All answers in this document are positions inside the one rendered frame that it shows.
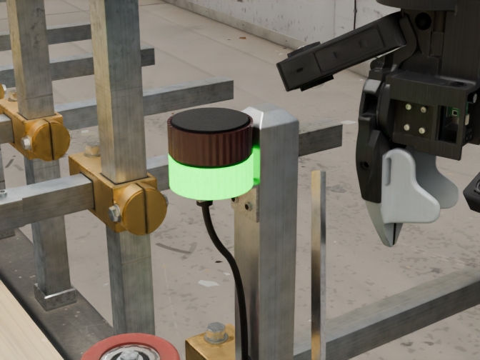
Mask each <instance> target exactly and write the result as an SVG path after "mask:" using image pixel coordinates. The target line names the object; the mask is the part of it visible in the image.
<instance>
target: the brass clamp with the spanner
mask: <svg viewBox="0 0 480 360"><path fill-rule="evenodd" d="M225 326H226V333H227V335H228V339H227V340H226V341H225V342H224V343H222V344H210V343H208V342H207V341H206V340H205V334H206V332H204V333H202V334H198V335H196V336H193V337H190V338H187V339H186V340H185V351H186V360H235V326H233V325H232V324H226V325H225Z"/></svg>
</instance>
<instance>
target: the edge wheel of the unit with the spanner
mask: <svg viewBox="0 0 480 360"><path fill-rule="evenodd" d="M81 360H180V356H179V353H178V351H177V350H176V348H175V347H174V345H172V344H171V343H170V342H168V341H167V340H165V339H163V338H161V337H158V336H154V335H151V334H141V333H130V334H119V335H116V336H111V337H109V338H106V339H103V340H101V341H99V342H97V343H96V344H94V345H93V346H92V347H90V348H89V349H88V350H87V351H86V352H85V353H84V355H83V356H82V358H81Z"/></svg>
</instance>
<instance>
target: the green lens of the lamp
mask: <svg viewBox="0 0 480 360"><path fill-rule="evenodd" d="M253 182H254V154H253V153H252V155H251V156H250V157H249V159H248V160H246V161H245V162H244V163H242V164H239V165H236V166H231V167H227V168H222V169H197V168H191V167H187V166H183V165H181V164H178V163H176V162H175V161H174V160H173V159H172V158H171V157H170V156H169V186H170V188H171V190H172V191H174V192H175V193H177V194H179V195H181V196H185V197H187V198H191V199H201V200H218V199H229V198H232V197H235V196H239V195H242V194H244V193H246V192H247V191H248V190H250V189H251V188H252V186H253Z"/></svg>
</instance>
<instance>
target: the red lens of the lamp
mask: <svg viewBox="0 0 480 360"><path fill-rule="evenodd" d="M244 114H246V113H244ZM175 115H176V114H174V115H172V116H170V117H169V118H168V120H167V134H168V153H169V156H170V157H171V158H173V159H175V160H177V161H180V162H182V163H185V164H191V165H197V166H220V165H226V164H233V163H236V162H239V161H243V160H244V159H247V158H248V157H250V156H251V155H252V153H253V150H254V120H253V118H252V117H251V116H249V115H248V114H246V115H247V116H248V118H249V119H250V120H249V121H250V124H249V125H247V126H246V127H243V128H242V129H238V130H237V131H231V132H227V133H220V134H217V133H215V134H202V133H200V134H198V133H196V134H195V133H191V132H186V131H181V129H180V130H178V129H177V128H176V127H174V126H173V125H172V123H170V120H171V119H172V118H173V116H175Z"/></svg>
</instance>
